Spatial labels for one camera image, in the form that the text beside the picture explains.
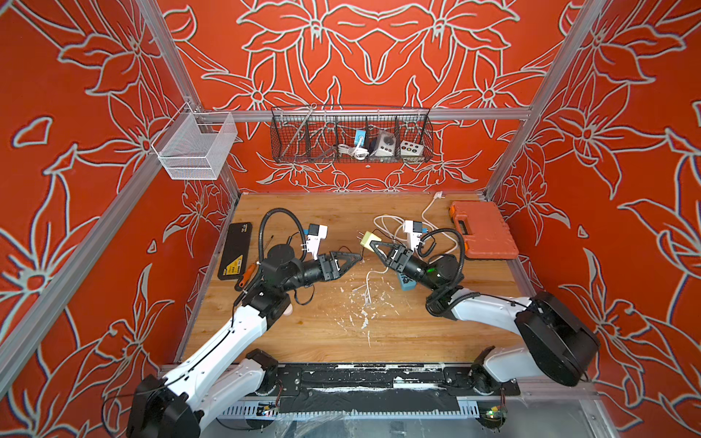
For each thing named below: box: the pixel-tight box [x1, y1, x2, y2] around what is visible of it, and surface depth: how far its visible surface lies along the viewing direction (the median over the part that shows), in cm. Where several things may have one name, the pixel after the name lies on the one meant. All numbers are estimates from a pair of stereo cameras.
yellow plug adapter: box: [355, 230, 382, 253], surface depth 70 cm
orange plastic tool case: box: [449, 200, 520, 260], surface depth 100 cm
